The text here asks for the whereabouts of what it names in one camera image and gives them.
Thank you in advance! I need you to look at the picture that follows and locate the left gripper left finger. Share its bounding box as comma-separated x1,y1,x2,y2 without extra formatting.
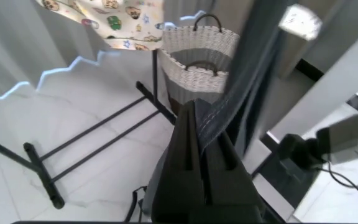
151,100,204,223

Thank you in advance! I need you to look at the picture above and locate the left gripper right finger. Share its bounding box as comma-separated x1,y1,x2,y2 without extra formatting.
203,130,264,223

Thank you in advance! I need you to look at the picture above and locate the dark grey T-shirt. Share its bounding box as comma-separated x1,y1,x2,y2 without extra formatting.
194,0,295,156

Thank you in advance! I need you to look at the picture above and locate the cream printed garment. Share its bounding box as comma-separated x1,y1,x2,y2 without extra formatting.
35,0,167,52

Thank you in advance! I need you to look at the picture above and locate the white laundry basket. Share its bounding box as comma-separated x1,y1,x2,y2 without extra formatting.
158,14,241,116

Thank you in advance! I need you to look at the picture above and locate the black clothes rack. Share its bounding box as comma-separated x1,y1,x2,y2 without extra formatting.
0,49,178,210

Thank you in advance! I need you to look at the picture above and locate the white curtain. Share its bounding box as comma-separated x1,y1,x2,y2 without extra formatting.
0,0,214,103

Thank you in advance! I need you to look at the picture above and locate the black cable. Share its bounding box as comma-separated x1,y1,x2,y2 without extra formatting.
318,149,358,207

